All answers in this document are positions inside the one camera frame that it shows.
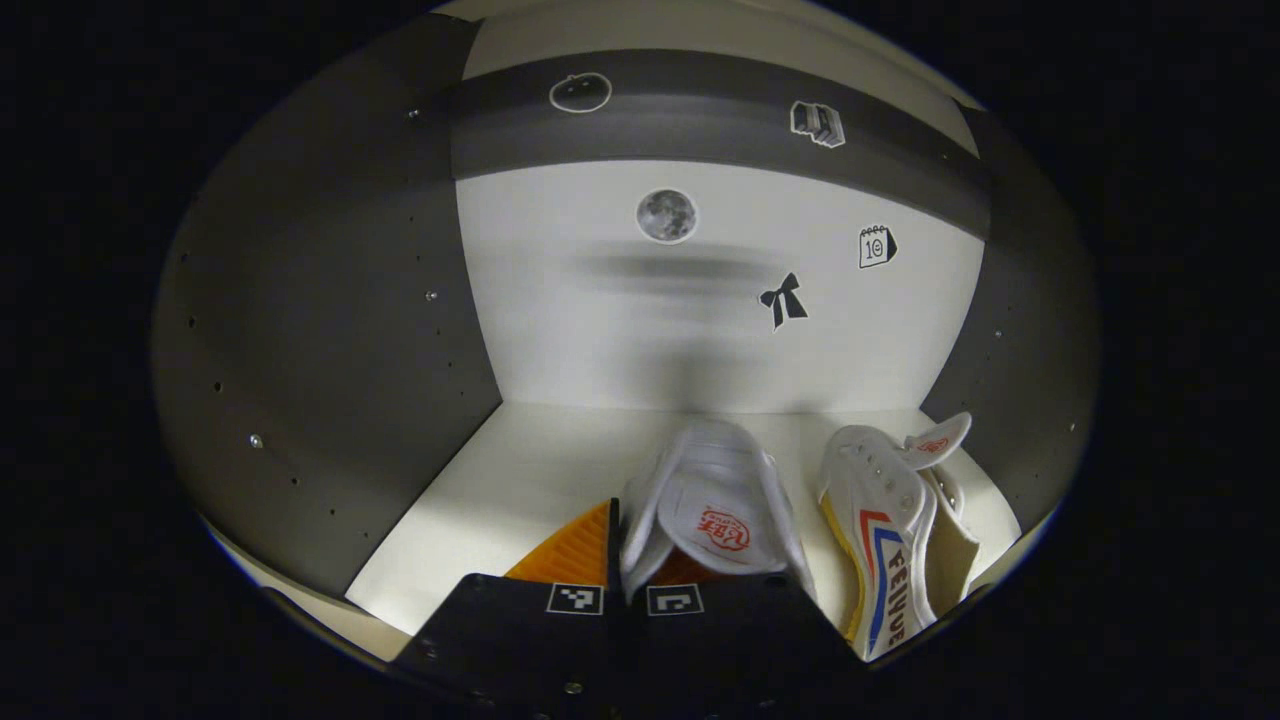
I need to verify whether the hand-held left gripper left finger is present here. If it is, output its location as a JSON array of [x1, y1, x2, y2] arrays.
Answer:
[[390, 497, 632, 720]]

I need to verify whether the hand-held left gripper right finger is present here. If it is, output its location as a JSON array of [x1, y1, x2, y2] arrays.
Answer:
[[628, 548, 869, 720]]

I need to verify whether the white striped canvas shoe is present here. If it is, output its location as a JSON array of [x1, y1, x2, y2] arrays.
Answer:
[[817, 411, 983, 663], [618, 418, 819, 606]]

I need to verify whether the white grey shoe cabinet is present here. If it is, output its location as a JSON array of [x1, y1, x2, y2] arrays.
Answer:
[[150, 0, 1101, 666]]

